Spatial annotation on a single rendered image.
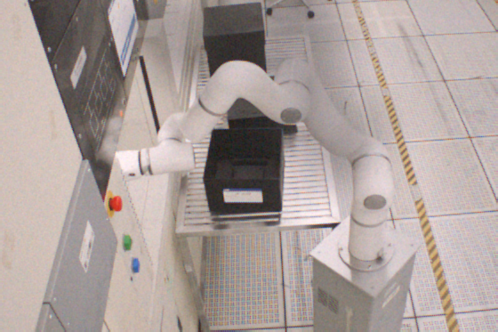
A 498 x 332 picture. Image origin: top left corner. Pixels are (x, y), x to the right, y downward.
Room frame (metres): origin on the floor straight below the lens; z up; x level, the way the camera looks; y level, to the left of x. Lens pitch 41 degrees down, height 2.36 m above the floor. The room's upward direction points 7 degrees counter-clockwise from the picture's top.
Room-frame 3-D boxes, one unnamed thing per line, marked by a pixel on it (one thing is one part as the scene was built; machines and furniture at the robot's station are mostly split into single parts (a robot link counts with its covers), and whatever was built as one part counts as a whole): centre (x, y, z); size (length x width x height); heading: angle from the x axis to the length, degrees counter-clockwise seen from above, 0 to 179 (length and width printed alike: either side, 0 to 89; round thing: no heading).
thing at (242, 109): (2.01, -0.07, 0.83); 0.29 x 0.29 x 0.13; 88
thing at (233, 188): (1.58, 0.02, 0.85); 0.28 x 0.28 x 0.17; 81
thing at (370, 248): (1.21, -0.36, 0.85); 0.19 x 0.19 x 0.18
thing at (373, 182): (1.18, -0.35, 1.07); 0.19 x 0.12 x 0.24; 171
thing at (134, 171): (1.30, 0.38, 1.19); 0.11 x 0.10 x 0.07; 93
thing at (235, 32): (2.45, 0.01, 0.89); 0.29 x 0.29 x 0.25; 88
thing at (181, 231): (2.01, -0.04, 0.38); 1.30 x 0.60 x 0.76; 176
